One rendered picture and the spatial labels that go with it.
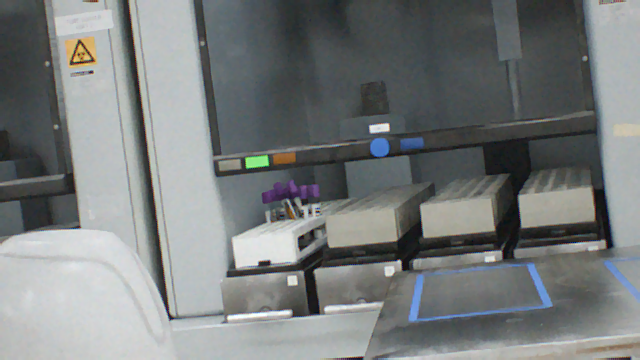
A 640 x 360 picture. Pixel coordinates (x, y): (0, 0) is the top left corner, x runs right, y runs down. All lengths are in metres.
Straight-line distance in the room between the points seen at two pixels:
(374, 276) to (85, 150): 0.54
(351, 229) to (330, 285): 0.11
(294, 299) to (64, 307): 1.05
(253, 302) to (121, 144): 0.36
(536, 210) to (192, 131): 0.57
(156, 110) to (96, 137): 0.11
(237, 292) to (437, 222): 0.33
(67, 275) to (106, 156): 1.18
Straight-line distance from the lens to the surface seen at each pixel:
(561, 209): 2.03
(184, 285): 2.16
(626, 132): 2.03
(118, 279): 1.02
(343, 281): 2.00
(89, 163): 2.19
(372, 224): 2.06
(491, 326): 1.27
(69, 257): 1.01
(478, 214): 2.04
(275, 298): 2.03
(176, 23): 2.14
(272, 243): 2.05
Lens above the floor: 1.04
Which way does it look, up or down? 3 degrees down
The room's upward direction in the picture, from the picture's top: 7 degrees counter-clockwise
